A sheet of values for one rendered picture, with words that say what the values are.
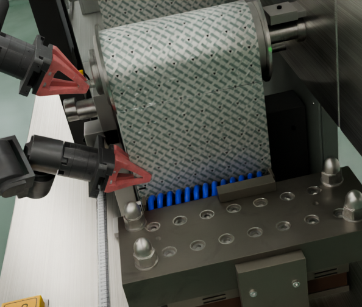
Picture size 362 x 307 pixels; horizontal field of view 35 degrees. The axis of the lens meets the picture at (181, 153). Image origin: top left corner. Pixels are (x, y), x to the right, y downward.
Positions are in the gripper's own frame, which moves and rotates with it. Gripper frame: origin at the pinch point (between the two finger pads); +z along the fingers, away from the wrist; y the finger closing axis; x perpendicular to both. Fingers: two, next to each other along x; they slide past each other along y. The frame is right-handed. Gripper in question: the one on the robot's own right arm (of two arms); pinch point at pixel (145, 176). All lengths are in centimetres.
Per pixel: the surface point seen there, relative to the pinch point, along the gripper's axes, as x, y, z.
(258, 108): 17.1, 0.3, 13.7
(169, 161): 4.0, 0.3, 2.8
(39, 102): -30, -79, -17
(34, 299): -24.2, 7.5, -13.1
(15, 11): -156, -529, -46
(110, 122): 4.7, -7.2, -7.3
